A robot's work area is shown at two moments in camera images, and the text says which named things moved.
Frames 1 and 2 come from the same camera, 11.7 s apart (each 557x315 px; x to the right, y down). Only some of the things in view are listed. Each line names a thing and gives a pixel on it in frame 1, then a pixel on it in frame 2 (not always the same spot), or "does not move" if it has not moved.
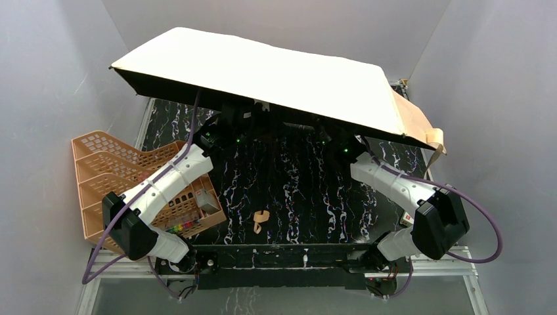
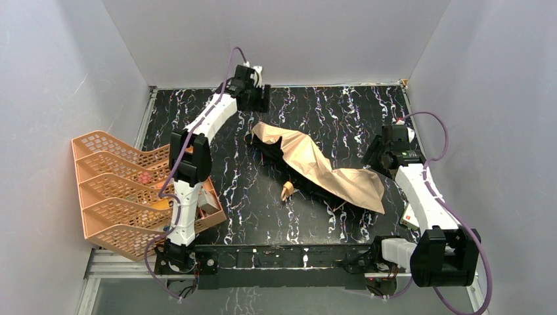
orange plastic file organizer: [104, 167] does not move
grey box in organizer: [205, 201] does not move
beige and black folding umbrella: [335, 91] to [296, 161]
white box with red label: [407, 220] does not move
